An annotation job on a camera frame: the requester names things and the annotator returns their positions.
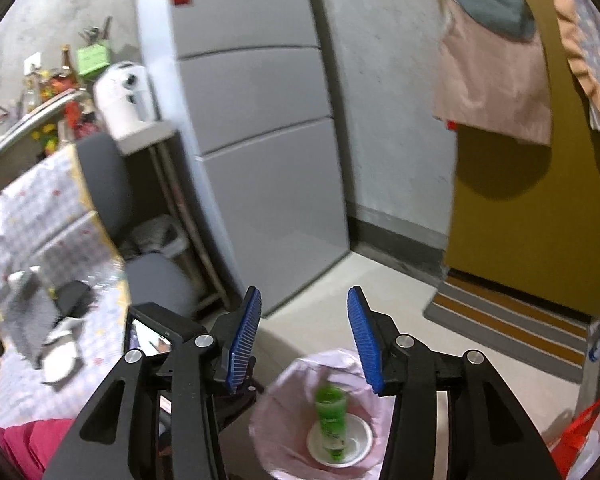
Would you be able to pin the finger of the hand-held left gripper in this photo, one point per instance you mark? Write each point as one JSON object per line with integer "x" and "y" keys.
{"x": 240, "y": 405}

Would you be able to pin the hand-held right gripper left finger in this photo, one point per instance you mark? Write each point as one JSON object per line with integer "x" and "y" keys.
{"x": 244, "y": 340}

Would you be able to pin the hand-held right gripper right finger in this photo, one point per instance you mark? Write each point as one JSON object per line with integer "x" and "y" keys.
{"x": 365, "y": 345}

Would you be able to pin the bin with pink bag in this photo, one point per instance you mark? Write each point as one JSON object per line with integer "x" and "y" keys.
{"x": 290, "y": 400}

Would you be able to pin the black plastic packet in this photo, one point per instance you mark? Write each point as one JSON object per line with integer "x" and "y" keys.
{"x": 72, "y": 297}

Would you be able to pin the white paper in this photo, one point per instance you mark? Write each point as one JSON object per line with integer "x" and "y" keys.
{"x": 62, "y": 355}

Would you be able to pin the grey wrapper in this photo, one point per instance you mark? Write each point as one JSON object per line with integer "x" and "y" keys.
{"x": 30, "y": 310}

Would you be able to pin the person's left forearm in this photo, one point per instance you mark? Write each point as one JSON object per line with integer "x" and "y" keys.
{"x": 25, "y": 445}

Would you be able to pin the grey plastic basket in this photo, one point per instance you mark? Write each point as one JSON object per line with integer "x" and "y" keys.
{"x": 170, "y": 242}

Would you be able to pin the white paper bowl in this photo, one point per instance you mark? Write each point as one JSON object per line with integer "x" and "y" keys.
{"x": 361, "y": 440}

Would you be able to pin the striped door mat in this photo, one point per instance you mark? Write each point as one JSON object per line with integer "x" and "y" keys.
{"x": 505, "y": 320}

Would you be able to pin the grey office chair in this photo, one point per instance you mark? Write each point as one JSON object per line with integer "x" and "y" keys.
{"x": 105, "y": 180}

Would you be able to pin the checked dotted cloth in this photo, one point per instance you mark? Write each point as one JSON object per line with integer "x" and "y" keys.
{"x": 45, "y": 200}

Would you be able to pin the yellow door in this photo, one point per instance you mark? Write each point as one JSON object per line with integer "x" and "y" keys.
{"x": 520, "y": 210}

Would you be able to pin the red plastic bag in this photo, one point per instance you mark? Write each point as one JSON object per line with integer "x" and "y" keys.
{"x": 575, "y": 435}

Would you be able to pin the white air fryer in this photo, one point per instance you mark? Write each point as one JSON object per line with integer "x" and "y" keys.
{"x": 120, "y": 100}

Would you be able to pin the metal kitchen rack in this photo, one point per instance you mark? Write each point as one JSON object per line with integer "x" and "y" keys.
{"x": 30, "y": 117}

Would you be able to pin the grey refrigerator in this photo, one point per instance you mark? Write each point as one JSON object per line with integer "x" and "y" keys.
{"x": 260, "y": 85}

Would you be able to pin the clear glass bottle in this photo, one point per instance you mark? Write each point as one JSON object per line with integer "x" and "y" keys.
{"x": 30, "y": 92}

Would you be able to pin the green box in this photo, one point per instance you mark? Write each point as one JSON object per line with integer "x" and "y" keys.
{"x": 92, "y": 59}

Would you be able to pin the amber oil bottle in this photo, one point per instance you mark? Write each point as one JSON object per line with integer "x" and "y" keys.
{"x": 68, "y": 67}

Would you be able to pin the grey hanging cloth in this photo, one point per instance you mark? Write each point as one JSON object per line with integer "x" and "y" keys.
{"x": 490, "y": 5}

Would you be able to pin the hanging cloth with orange trim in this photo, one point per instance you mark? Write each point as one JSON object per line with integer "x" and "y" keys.
{"x": 595, "y": 50}

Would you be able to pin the white wall socket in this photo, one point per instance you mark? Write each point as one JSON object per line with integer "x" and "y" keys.
{"x": 33, "y": 63}

